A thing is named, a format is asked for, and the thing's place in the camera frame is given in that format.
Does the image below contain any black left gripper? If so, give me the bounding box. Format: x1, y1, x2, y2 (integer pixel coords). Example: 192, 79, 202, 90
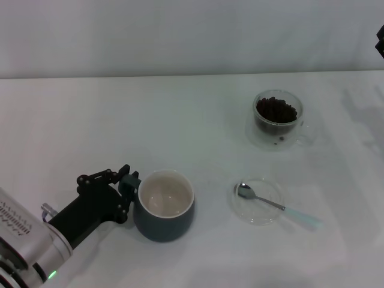
47, 164, 140, 250

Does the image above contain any dark grey ceramic mug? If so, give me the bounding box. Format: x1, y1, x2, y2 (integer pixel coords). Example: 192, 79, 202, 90
118, 169, 196, 243

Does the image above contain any steel spoon with blue handle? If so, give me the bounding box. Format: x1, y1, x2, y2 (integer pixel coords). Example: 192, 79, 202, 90
233, 182, 323, 230

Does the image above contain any pile of coffee beans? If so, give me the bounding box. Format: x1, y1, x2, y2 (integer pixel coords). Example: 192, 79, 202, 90
256, 96, 299, 124

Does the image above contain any clear glass saucer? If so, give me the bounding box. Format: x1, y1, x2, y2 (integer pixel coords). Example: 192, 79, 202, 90
230, 177, 285, 226

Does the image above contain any left wrist cable plug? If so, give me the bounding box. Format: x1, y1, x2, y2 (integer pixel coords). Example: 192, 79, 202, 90
40, 203, 58, 223

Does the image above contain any clear double-wall glass cup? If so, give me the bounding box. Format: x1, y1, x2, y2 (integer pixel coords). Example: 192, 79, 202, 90
246, 89, 318, 152

